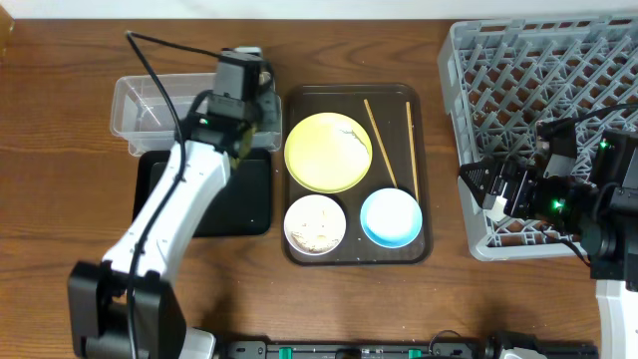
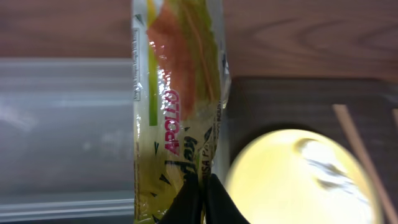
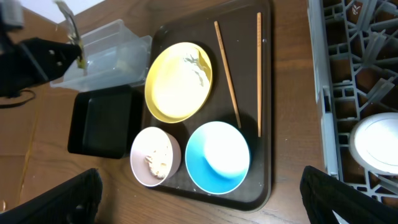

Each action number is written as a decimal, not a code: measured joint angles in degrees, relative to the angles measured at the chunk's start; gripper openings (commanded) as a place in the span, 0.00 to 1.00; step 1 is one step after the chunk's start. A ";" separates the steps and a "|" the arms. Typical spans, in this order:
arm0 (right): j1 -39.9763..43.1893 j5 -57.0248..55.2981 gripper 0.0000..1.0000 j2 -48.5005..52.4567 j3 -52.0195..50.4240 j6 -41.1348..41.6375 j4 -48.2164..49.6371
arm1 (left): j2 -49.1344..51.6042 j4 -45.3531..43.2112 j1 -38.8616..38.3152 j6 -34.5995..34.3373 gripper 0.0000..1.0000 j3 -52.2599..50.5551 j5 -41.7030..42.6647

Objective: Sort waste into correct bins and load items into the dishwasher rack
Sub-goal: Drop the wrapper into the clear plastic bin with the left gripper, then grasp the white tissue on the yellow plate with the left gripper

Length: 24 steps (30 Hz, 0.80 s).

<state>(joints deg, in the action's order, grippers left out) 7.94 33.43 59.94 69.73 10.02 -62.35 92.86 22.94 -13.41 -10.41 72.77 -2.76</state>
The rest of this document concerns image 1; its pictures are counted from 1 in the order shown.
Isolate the yellow plate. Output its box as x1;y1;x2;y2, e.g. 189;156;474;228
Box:
284;113;373;193

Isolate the light blue bowl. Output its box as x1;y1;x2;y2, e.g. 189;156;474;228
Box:
359;187;423;249

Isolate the white bowl with food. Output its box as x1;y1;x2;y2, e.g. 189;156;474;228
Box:
283;194;347;256

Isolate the green yellow snack wrapper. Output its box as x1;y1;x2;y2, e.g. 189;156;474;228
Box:
230;126;256;170

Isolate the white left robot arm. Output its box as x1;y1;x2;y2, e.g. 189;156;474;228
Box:
68;47;281;358

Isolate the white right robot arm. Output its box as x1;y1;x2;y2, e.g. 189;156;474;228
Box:
460;130;637;358

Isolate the grey dishwasher rack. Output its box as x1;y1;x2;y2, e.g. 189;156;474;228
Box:
438;13;637;261

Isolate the black waste tray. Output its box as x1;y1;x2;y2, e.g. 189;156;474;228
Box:
133;149;272;237

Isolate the clear plastic bin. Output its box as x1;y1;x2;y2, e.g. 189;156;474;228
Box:
111;73;282;157

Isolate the right wooden chopstick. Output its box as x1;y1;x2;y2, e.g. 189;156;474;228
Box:
405;101;420;202

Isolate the wooden chopstick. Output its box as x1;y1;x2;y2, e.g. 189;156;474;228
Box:
405;101;420;202
363;99;398;188

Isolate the left wooden chopstick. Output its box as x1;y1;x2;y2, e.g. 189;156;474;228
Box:
363;99;398;188

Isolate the brown serving tray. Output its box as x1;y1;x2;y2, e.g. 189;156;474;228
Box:
282;84;433;266

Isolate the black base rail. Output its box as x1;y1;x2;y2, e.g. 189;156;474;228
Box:
213;330;600;359

